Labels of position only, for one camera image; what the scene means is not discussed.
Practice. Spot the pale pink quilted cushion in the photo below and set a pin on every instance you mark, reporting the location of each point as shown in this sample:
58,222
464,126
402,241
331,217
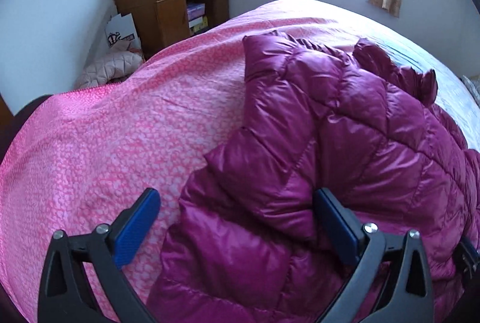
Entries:
111,67

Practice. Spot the stack of books in desk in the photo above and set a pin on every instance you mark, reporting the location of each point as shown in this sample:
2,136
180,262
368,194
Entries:
197,19

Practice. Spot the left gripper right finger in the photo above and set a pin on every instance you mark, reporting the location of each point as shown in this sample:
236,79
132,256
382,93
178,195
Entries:
407,293

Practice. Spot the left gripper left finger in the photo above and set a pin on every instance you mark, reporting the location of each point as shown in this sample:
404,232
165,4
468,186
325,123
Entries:
65,293

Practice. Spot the brown wooden desk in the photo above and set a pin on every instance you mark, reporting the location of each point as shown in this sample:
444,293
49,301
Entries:
161,23

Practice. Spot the white paper bag with crown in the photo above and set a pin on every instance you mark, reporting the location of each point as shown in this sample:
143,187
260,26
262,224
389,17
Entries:
121,34

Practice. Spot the magenta puffer down jacket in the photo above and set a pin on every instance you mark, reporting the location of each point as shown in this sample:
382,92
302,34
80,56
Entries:
246,247

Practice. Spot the pink and blue bedsheet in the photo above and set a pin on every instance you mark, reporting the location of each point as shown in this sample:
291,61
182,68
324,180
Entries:
76,159

